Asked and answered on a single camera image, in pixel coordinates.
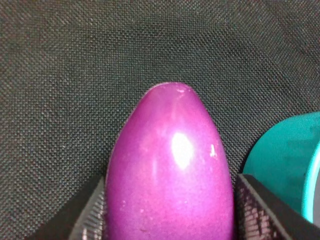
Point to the teal saucepan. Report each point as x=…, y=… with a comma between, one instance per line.
x=286, y=160

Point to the purple eggplant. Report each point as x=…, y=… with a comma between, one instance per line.
x=168, y=176

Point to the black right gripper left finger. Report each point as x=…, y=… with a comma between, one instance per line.
x=81, y=218

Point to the black table cloth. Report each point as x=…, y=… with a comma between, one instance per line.
x=71, y=72

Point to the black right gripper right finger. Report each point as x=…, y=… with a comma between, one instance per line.
x=260, y=215

